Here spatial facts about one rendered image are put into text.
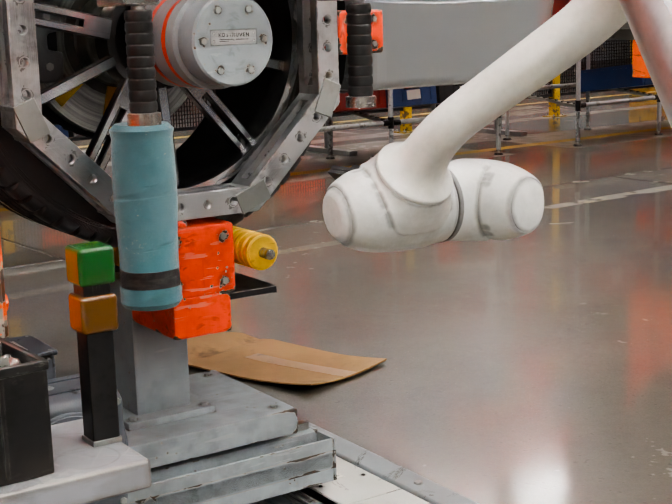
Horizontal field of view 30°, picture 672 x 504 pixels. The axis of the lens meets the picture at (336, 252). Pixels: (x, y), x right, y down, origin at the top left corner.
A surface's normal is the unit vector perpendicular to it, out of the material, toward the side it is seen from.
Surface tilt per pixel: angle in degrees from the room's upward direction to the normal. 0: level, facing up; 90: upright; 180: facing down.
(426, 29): 90
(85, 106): 90
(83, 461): 0
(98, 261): 90
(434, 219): 124
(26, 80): 90
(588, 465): 0
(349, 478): 0
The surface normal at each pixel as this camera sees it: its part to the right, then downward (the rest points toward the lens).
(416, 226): 0.44, 0.68
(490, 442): -0.03, -0.98
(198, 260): 0.55, 0.15
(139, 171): 0.02, 0.15
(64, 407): 0.50, -0.24
